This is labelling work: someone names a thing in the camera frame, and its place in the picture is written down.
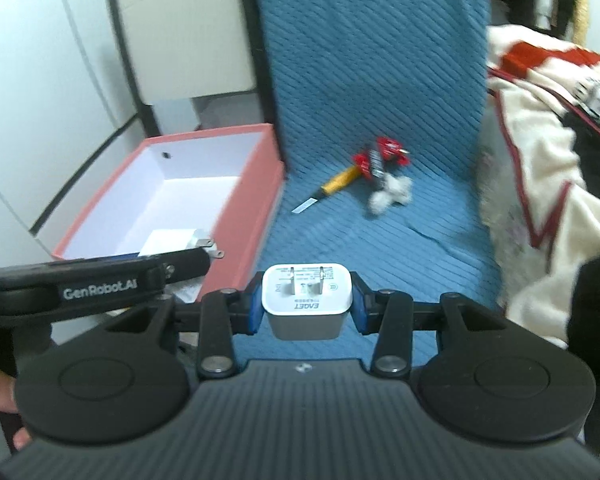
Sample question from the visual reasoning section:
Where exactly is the cream red printed blanket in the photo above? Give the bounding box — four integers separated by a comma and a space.
480, 25, 600, 351

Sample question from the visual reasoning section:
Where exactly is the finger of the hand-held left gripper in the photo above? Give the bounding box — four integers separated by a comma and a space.
157, 246, 211, 283

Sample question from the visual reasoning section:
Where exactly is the beige chair black frame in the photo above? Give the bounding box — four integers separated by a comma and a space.
105, 0, 281, 171

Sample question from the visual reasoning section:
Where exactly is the red keychain ornament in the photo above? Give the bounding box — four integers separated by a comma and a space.
352, 136, 411, 181

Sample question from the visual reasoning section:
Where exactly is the white fluffy pompom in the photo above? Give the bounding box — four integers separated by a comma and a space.
367, 175, 413, 218

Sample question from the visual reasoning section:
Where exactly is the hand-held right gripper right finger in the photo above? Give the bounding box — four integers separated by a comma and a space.
350, 272, 503, 379

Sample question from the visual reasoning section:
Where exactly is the dark clothing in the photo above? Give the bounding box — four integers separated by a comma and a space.
566, 247, 600, 467

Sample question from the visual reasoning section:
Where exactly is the blue textured blanket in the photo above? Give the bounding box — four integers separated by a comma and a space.
250, 0, 506, 323

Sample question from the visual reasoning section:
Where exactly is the yellow utility knife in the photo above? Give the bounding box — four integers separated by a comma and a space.
292, 165, 363, 213

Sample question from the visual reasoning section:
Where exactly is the white cabinet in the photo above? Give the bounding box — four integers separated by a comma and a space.
0, 0, 148, 261

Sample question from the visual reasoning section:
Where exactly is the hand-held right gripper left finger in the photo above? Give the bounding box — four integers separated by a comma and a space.
105, 272, 267, 379

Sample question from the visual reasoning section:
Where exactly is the white charger plug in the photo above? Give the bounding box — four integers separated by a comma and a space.
261, 263, 355, 342
141, 228, 225, 259

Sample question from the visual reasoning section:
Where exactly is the pink cardboard box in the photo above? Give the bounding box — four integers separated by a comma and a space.
50, 122, 286, 304

